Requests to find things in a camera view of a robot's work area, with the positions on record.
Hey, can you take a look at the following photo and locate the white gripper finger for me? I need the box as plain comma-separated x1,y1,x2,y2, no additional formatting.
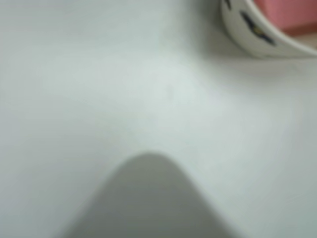
60,151,240,238

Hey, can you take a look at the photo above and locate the white printed paper cup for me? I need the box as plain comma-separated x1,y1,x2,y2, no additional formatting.
220,0,317,60

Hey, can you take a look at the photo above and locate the pink foam block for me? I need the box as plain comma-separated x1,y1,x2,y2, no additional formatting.
252,0,317,38

